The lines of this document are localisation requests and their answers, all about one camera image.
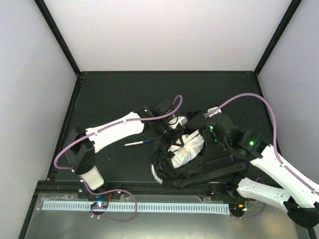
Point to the blue cap marker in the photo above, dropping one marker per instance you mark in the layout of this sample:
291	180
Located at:
137	143

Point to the left black frame post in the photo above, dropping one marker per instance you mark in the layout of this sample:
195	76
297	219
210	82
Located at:
44	10

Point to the black frame post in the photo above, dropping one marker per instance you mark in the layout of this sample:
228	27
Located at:
44	10
283	24

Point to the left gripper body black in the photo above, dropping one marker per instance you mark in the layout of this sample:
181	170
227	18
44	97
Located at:
168	137

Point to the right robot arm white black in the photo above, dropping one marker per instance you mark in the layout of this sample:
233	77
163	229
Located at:
297	195

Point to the light blue slotted cable duct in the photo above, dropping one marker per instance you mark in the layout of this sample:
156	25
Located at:
131	207

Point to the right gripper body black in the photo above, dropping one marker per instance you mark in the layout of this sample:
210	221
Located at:
210	141

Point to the right black frame post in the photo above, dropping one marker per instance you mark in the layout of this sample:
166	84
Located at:
283	24

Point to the black front rail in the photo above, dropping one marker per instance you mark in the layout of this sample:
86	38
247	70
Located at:
217	191

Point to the black student bag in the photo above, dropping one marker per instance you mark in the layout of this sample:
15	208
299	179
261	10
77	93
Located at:
212	162

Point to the white tissue packet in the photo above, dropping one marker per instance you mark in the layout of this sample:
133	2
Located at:
193	144

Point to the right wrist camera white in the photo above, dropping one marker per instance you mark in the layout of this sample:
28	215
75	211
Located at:
212	111

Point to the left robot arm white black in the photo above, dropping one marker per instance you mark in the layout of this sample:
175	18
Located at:
85	143

